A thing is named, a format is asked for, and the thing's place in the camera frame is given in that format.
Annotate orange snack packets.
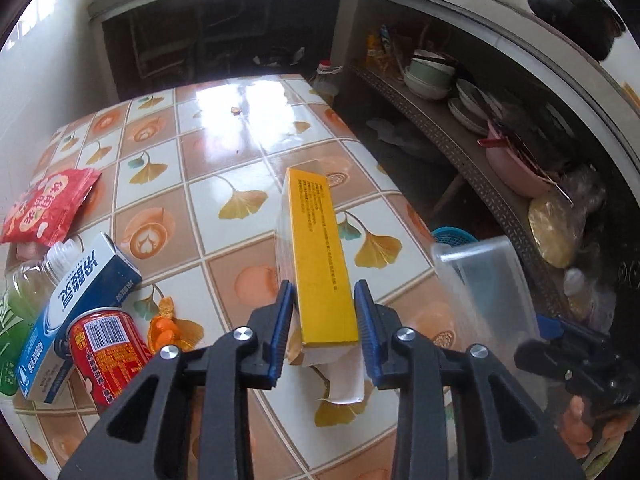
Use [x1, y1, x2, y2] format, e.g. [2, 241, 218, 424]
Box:
[364, 25, 406, 81]

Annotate blue white toothpaste box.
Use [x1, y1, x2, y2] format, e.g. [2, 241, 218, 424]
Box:
[16, 231, 143, 405]

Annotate orange plastic wrapper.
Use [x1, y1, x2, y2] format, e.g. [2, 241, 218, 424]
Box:
[147, 296, 206, 353]

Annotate red drink can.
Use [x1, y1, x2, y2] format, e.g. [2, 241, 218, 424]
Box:
[66, 307, 156, 408]

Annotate yellow cardboard box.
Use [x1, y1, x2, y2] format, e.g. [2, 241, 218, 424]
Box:
[276, 160, 366, 403]

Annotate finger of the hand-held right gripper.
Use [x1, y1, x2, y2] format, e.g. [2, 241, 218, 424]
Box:
[514, 339, 628, 406]
[536, 313, 623, 361]

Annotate stack of bowls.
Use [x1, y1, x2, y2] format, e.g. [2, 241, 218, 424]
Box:
[402, 49, 458, 101]

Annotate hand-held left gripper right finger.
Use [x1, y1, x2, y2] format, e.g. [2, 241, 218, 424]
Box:
[354, 280, 586, 480]

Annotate green plastic bottle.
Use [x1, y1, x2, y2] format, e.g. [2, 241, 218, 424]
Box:
[0, 239, 86, 396]

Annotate blue plastic basket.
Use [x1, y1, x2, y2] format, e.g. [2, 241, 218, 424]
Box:
[430, 226, 478, 248]

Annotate dark metal pot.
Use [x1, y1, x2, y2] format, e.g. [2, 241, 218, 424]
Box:
[527, 0, 626, 61]

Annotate clear plastic container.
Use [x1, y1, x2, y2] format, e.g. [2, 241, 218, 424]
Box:
[431, 236, 551, 356]

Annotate person's right hand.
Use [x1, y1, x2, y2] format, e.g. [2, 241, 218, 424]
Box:
[560, 395, 603, 458]

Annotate plastic bag with yellow contents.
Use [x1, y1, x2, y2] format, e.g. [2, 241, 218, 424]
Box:
[527, 165, 608, 268]

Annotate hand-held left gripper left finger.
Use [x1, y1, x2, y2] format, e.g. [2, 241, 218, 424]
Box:
[59, 280, 296, 480]

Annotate ginkgo patterned tablecloth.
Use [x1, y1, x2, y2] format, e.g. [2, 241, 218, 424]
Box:
[0, 74, 551, 480]

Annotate bottle with red cap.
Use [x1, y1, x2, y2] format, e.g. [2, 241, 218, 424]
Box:
[312, 59, 346, 93]

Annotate stack of plates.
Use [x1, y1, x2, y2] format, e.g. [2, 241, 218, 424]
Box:
[447, 77, 503, 133]

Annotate pink plastic basin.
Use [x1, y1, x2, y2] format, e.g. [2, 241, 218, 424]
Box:
[482, 122, 561, 198]

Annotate perforated metal shelf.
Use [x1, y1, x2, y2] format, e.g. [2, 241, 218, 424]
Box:
[350, 62, 616, 341]

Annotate red snack packet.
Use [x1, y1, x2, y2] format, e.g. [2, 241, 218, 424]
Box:
[0, 167, 103, 248]

